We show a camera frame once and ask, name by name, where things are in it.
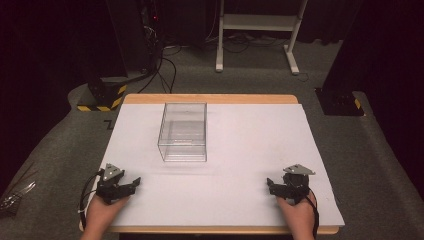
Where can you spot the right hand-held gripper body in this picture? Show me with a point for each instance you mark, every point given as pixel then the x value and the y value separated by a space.
pixel 296 183

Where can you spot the person's right hand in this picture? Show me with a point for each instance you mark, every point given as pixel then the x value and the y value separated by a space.
pixel 296 213

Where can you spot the black stand base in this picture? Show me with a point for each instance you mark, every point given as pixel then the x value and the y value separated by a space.
pixel 338 101

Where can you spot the clear plastic box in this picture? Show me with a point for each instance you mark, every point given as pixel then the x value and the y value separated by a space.
pixel 183 133

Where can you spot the white metal stand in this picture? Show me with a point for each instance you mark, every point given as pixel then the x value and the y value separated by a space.
pixel 258 22

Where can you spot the black base with striped tape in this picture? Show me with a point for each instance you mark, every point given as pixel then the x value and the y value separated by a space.
pixel 106 93

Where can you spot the person's left hand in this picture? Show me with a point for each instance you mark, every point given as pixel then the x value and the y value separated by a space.
pixel 105 210

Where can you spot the metal tripod legs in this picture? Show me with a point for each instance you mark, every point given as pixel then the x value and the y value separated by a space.
pixel 16 195

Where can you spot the black equipment column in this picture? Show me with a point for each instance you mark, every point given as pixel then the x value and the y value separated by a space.
pixel 133 33

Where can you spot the white table mat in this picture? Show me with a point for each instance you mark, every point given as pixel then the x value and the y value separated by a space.
pixel 240 166

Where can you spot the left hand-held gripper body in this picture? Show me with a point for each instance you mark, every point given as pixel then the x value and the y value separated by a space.
pixel 111 186

